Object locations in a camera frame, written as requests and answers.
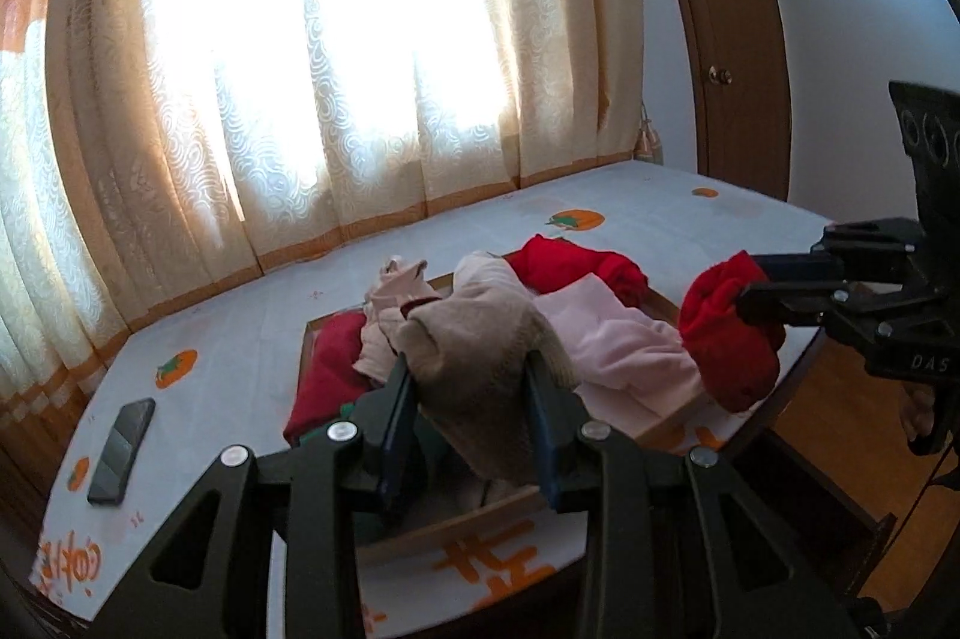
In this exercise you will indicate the cream orange patterned curtain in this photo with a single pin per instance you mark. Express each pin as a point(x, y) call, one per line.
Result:
point(337, 46)

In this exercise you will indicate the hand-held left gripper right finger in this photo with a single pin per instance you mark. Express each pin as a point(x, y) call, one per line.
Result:
point(544, 451)

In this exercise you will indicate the curtain tassel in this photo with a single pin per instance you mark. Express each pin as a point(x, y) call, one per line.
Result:
point(649, 133)

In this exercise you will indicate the beige bra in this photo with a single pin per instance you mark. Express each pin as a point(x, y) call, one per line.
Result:
point(390, 309)

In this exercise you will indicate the dark red garment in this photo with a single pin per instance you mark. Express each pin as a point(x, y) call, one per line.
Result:
point(330, 369)

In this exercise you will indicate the brass door knob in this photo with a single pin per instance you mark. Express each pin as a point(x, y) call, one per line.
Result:
point(721, 76)

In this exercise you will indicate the taupe sock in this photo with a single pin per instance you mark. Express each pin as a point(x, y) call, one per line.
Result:
point(480, 369)

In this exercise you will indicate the wooden tray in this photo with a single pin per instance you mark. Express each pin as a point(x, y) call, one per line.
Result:
point(435, 530)

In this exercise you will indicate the person's right hand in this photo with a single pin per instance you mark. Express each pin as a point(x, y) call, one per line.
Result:
point(921, 418)

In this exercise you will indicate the white printed tablecloth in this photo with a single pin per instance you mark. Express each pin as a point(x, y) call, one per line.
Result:
point(225, 339)

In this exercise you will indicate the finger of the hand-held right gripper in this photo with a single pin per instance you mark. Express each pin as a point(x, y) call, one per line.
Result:
point(795, 268)
point(772, 303)

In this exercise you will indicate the pink garment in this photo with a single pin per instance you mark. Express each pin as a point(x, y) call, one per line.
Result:
point(622, 346)

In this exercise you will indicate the brown wooden door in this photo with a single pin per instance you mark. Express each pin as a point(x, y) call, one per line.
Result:
point(735, 46)

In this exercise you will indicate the red knit sock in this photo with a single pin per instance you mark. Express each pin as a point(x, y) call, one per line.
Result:
point(727, 346)

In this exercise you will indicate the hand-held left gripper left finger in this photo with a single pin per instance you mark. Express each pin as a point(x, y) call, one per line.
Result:
point(394, 451)

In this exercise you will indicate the bright red garment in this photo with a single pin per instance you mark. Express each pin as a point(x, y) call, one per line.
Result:
point(555, 260)

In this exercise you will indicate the black smartphone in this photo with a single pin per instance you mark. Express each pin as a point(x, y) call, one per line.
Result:
point(120, 451)

